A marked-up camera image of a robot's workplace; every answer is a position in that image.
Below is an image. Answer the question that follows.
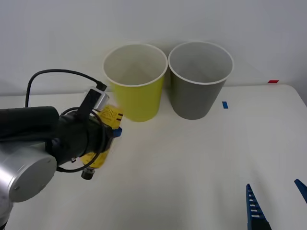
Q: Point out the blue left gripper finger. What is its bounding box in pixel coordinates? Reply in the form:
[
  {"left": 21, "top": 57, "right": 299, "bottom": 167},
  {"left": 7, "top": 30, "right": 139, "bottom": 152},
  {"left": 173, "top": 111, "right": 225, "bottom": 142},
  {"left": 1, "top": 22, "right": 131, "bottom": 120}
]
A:
[{"left": 112, "top": 126, "right": 123, "bottom": 139}]

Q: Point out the grey plastic waste bin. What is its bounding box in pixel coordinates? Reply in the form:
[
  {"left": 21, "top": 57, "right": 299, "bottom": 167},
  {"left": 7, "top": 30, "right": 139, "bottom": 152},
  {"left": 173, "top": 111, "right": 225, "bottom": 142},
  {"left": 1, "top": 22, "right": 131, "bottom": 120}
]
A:
[{"left": 167, "top": 41, "right": 235, "bottom": 121}]

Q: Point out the yellow-green plastic waste bin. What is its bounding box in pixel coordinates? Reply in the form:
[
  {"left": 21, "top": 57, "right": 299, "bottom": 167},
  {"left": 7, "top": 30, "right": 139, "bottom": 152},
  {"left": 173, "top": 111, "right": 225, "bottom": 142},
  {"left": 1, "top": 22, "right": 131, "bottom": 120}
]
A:
[{"left": 102, "top": 43, "right": 168, "bottom": 123}]

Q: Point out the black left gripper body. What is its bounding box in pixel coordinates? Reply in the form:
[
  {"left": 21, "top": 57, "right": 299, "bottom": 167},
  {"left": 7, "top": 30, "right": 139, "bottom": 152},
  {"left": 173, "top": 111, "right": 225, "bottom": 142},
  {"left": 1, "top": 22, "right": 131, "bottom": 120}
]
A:
[{"left": 79, "top": 114, "right": 115, "bottom": 157}]

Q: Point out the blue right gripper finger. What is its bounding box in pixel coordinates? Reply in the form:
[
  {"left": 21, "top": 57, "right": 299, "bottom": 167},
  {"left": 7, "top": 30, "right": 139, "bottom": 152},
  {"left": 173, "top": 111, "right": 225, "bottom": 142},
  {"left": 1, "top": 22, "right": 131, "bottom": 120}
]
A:
[
  {"left": 246, "top": 184, "right": 273, "bottom": 230},
  {"left": 294, "top": 178, "right": 307, "bottom": 204}
]

